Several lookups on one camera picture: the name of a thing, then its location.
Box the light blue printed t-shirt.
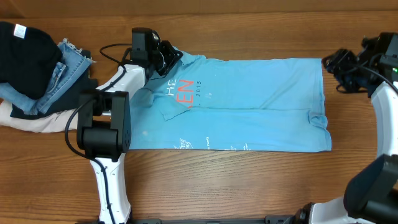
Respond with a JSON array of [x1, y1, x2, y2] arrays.
[[131, 53, 331, 152]]

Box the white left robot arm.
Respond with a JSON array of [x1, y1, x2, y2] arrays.
[[71, 27, 183, 224]]

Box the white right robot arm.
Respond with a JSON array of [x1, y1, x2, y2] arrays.
[[264, 32, 397, 224]]

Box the blue denim jeans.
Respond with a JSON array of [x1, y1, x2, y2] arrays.
[[1, 38, 94, 115]]

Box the dark navy folded garment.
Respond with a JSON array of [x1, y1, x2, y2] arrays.
[[10, 68, 98, 120]]

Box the beige folded cloth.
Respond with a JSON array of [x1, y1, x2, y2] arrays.
[[1, 101, 74, 133]]

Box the black folded garment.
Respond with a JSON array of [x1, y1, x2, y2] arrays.
[[1, 21, 62, 100]]

